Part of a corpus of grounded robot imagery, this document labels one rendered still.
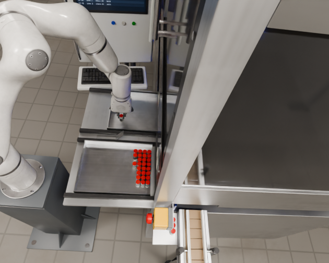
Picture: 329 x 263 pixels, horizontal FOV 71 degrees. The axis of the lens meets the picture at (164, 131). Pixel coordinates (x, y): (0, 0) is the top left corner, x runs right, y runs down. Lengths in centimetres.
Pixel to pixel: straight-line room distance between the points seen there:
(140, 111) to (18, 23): 80
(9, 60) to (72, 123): 177
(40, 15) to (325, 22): 66
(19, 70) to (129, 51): 106
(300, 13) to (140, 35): 132
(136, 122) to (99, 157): 28
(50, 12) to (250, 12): 57
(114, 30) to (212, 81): 125
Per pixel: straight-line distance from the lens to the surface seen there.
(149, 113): 132
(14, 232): 216
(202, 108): 40
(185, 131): 46
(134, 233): 197
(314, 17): 33
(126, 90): 104
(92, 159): 119
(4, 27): 73
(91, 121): 131
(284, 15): 31
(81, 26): 76
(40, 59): 68
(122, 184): 113
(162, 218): 94
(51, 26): 77
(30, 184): 122
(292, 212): 132
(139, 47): 163
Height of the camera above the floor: 195
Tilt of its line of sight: 57 degrees down
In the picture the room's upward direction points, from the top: 12 degrees clockwise
